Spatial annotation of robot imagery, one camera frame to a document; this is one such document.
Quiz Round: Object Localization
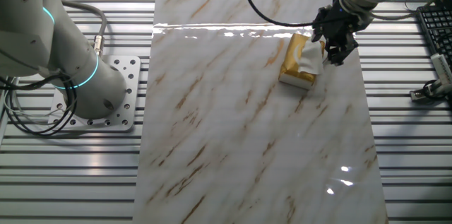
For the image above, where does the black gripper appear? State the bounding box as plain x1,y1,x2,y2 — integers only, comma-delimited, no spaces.
311,0,364,66

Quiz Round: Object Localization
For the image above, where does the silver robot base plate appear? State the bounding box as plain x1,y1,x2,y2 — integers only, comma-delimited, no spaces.
47,55,142,133

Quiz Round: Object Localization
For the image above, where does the marble pattern table sheet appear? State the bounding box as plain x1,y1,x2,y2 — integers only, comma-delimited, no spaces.
132,0,389,224

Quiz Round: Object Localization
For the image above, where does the black cable loop at clamp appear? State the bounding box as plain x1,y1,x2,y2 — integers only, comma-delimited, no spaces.
422,78,452,103

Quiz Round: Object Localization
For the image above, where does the white rectangular device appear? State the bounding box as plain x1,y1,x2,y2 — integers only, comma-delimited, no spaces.
429,52,452,86

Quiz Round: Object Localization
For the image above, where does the white paper napkin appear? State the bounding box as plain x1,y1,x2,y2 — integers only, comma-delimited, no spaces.
297,38,325,76

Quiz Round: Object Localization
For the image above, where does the metal clamp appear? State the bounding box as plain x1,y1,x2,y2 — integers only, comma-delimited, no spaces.
409,78,452,105

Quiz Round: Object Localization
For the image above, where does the grey cable with metal connector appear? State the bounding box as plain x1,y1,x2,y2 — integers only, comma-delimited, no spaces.
59,0,108,57

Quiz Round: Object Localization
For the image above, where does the gold tissue pack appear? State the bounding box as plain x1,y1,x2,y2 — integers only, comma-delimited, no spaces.
278,33,326,91

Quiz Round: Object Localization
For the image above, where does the black keyboard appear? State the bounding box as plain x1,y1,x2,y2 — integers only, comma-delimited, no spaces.
415,4,452,68

